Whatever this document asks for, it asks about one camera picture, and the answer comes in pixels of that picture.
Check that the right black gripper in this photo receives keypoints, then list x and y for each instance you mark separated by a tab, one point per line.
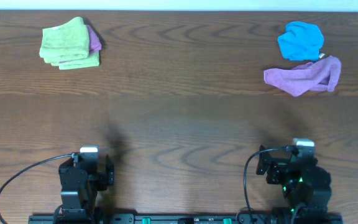
276	168

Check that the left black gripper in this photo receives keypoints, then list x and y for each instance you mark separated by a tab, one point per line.
105	175

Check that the green cloth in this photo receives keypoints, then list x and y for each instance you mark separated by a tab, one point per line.
91	61
67	42

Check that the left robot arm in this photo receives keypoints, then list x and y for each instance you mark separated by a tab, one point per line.
79	205

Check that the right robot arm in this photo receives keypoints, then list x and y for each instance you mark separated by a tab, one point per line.
306	187

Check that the crumpled purple cloth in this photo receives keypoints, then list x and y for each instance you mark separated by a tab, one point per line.
322	75

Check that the folded green cloth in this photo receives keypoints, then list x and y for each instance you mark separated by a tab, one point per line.
91	61

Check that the folded purple cloth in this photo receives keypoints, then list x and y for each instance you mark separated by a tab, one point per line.
94	42

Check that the crumpled blue cloth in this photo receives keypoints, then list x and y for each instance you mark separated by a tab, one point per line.
301	41

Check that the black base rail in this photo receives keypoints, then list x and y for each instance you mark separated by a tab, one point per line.
127	218

